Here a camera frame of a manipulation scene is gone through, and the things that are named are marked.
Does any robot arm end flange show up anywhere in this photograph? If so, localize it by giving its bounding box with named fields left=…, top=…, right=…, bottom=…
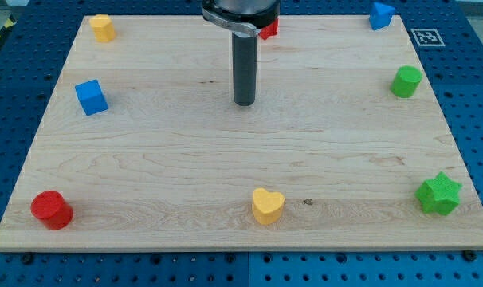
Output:
left=202, top=0, right=281, bottom=37

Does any red block behind arm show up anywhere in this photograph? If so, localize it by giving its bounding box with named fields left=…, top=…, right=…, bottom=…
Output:
left=259, top=18, right=279, bottom=40

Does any yellow heart block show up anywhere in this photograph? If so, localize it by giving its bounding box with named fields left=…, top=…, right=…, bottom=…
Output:
left=252, top=187, right=285, bottom=225

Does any grey cylindrical pointer rod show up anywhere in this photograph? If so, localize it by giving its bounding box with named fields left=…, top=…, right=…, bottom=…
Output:
left=232, top=33, right=257, bottom=106

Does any wooden board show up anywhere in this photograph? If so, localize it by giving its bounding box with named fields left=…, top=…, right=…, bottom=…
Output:
left=0, top=15, right=483, bottom=253

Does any blue cube block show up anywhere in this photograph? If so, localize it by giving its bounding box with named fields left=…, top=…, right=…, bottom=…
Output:
left=75, top=80, right=108, bottom=116

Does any yellow pentagon block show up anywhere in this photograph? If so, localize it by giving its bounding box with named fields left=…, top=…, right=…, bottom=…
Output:
left=89, top=14, right=116, bottom=43

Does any green cylinder block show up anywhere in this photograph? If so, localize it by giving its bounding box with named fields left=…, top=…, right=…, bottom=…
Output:
left=391, top=65, right=422, bottom=98

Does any blue triangle block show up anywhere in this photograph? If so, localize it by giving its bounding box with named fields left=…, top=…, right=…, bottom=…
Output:
left=369, top=2, right=396, bottom=30

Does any red cylinder block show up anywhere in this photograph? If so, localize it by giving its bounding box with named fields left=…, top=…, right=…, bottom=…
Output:
left=30, top=191, right=73, bottom=230

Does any green star block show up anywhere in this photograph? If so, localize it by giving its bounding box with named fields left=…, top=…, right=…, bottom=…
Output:
left=415, top=171, right=463, bottom=216

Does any white fiducial marker tag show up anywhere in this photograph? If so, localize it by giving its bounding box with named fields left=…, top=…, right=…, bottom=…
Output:
left=410, top=28, right=445, bottom=47

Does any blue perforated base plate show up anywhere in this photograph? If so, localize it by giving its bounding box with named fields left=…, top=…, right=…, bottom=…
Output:
left=0, top=1, right=483, bottom=286

